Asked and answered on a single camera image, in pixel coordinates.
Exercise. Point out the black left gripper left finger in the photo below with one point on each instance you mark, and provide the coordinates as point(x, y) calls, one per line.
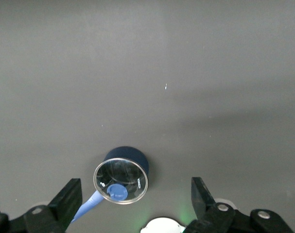
point(40, 218)

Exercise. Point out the glass saucepan lid, blue knob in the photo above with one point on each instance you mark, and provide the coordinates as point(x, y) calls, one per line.
point(118, 177)

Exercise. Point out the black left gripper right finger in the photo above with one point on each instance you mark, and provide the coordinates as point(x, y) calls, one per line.
point(217, 218)

